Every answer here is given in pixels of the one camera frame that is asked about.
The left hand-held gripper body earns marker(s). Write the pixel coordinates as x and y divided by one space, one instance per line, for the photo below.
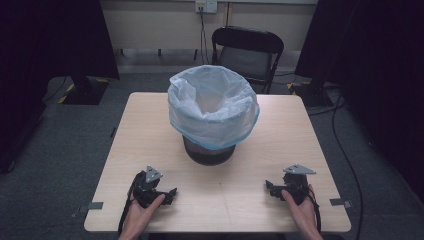
146 193

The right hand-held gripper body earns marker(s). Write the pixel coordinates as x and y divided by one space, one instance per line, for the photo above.
295 186

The person's left hand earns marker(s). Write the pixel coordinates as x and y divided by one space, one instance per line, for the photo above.
141 216

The person's right hand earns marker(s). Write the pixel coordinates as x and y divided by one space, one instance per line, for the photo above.
303 216

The grey tape strip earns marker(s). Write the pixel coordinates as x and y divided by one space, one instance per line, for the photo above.
95 205
340 202

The dark round trash bin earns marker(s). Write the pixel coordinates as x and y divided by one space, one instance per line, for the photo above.
209 156

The white plastic trash bag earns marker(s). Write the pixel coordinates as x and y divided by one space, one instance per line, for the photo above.
213 106

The black stand base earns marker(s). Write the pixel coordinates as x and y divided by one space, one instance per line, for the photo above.
85 91
313 93

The yellow black floor tape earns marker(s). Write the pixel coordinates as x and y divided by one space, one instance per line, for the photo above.
292 87
66 93

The black folding chair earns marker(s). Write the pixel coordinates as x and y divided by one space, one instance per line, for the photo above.
248 53

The black curtain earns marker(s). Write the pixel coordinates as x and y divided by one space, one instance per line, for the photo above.
376 66
50 50

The white wall socket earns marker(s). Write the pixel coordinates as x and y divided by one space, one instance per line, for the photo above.
206 6

